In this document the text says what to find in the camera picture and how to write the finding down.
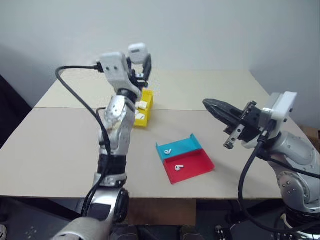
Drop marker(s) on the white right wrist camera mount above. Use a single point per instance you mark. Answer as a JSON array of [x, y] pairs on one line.
[[285, 105]]

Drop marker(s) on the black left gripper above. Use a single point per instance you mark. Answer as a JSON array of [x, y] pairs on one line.
[[138, 81]]

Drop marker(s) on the yellow bin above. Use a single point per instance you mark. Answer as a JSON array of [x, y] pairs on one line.
[[145, 123]]

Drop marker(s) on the large black cloth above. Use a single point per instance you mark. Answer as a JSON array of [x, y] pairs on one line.
[[12, 112]]

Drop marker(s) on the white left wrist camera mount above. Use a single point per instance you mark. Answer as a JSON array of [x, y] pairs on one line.
[[113, 63]]

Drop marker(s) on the brown cardboard box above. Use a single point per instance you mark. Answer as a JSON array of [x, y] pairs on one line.
[[312, 133]]

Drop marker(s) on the brown board panel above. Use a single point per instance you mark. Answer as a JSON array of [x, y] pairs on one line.
[[162, 212]]

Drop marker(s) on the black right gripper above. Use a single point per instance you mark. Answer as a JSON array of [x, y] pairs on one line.
[[252, 125]]

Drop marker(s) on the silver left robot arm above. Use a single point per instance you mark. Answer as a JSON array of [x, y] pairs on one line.
[[117, 120]]

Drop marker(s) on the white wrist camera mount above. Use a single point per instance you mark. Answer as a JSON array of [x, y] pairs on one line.
[[113, 63], [285, 105]]

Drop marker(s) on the white earbud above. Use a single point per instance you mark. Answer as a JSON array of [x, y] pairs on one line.
[[178, 167], [167, 151]]

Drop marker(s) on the red plastic tray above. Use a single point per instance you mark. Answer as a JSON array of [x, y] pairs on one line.
[[195, 166]]

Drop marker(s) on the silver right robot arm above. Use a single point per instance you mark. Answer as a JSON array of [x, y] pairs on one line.
[[297, 150]]

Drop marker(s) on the blue plastic tray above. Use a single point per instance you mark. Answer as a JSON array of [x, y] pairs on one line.
[[182, 146]]

